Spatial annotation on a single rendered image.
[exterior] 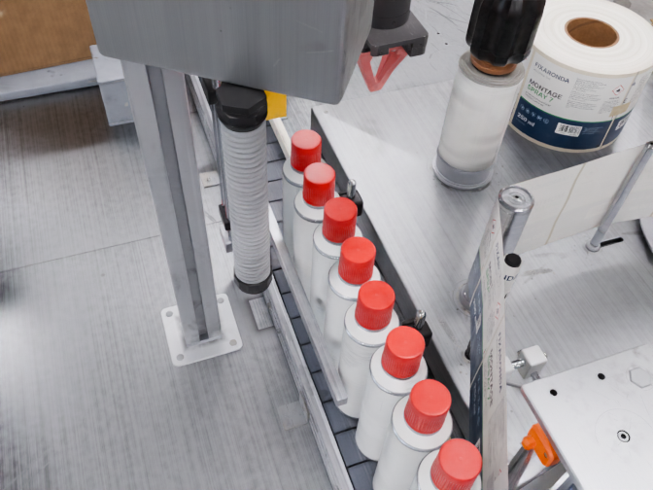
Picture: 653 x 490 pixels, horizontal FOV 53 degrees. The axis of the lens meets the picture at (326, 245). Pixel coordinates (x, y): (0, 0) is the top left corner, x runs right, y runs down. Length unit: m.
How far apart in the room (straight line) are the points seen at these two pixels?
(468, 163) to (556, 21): 0.27
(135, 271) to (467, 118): 0.49
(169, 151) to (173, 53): 0.17
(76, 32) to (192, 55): 0.79
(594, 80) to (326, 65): 0.64
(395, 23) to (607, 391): 0.42
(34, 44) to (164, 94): 0.68
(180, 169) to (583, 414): 0.39
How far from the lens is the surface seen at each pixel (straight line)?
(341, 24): 0.40
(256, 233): 0.52
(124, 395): 0.84
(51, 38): 1.23
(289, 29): 0.41
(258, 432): 0.79
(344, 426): 0.74
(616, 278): 0.94
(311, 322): 0.71
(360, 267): 0.61
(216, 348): 0.84
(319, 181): 0.66
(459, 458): 0.52
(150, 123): 0.57
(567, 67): 1.00
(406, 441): 0.57
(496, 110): 0.88
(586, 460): 0.48
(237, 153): 0.46
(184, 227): 0.68
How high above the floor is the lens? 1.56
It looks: 51 degrees down
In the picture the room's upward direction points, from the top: 4 degrees clockwise
